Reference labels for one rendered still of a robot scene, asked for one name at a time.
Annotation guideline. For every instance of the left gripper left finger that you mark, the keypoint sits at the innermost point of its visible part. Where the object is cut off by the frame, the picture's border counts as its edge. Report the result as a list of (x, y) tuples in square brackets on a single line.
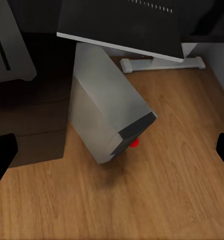
[(8, 151)]

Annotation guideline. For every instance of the desktop computer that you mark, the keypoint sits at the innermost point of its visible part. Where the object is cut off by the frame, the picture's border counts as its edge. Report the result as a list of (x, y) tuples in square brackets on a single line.
[(107, 111)]

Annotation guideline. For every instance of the notebook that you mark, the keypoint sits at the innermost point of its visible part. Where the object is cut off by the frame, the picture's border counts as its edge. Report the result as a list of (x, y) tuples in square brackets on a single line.
[(128, 25)]

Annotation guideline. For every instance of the keyboard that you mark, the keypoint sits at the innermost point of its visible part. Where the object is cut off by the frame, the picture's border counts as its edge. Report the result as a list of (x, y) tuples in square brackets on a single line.
[(15, 60)]

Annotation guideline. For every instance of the cabinet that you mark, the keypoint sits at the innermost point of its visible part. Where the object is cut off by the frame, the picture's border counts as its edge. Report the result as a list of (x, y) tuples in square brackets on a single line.
[(36, 111)]

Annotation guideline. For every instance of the desk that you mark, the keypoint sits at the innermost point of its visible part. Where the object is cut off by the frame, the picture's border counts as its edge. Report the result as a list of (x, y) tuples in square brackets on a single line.
[(198, 21)]

